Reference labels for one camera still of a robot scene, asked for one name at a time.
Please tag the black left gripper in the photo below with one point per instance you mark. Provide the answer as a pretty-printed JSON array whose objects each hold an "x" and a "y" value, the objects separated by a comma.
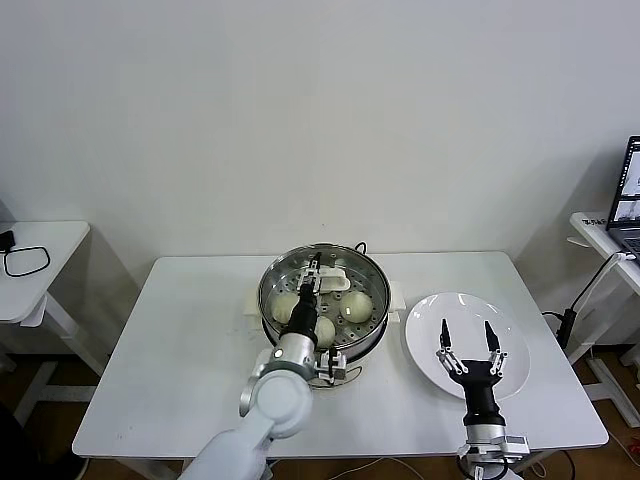
[{"x": 305, "y": 317}]

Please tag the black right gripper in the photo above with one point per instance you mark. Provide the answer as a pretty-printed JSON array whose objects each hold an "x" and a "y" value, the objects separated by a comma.
[{"x": 480, "y": 390}]

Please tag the round glass pot lid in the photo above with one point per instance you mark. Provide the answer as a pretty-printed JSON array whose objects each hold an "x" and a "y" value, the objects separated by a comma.
[{"x": 335, "y": 281}]

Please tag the white steamed baozi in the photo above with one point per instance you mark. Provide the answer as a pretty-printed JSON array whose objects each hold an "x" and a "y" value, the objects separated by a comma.
[
  {"x": 282, "y": 307},
  {"x": 326, "y": 331},
  {"x": 356, "y": 306}
]

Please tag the steel steamer pot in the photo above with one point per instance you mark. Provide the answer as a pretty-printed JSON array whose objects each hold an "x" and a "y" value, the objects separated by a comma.
[{"x": 398, "y": 300}]

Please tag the perforated steel steamer basket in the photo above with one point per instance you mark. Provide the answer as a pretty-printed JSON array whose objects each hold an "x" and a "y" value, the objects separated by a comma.
[{"x": 365, "y": 341}]

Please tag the round white plate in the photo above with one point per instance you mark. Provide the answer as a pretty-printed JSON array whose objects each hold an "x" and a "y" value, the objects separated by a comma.
[{"x": 425, "y": 340}]

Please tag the white desk with laptop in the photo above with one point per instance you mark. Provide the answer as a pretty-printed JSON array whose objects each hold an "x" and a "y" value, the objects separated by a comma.
[{"x": 595, "y": 240}]

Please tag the open grey laptop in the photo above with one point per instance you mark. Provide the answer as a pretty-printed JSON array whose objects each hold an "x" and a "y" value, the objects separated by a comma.
[{"x": 627, "y": 175}]

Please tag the white side table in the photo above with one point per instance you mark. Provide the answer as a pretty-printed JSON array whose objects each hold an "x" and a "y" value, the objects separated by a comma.
[{"x": 50, "y": 250}]

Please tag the small black adapter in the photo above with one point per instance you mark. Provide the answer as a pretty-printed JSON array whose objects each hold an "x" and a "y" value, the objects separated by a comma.
[{"x": 6, "y": 240}]

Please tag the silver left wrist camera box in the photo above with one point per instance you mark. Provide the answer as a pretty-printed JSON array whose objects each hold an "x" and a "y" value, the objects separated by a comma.
[{"x": 332, "y": 364}]

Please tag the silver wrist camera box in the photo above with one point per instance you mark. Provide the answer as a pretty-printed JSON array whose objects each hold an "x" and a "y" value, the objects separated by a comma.
[
  {"x": 515, "y": 444},
  {"x": 332, "y": 364}
]

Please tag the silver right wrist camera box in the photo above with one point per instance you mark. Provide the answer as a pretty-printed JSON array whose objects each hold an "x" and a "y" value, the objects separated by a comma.
[{"x": 515, "y": 444}]

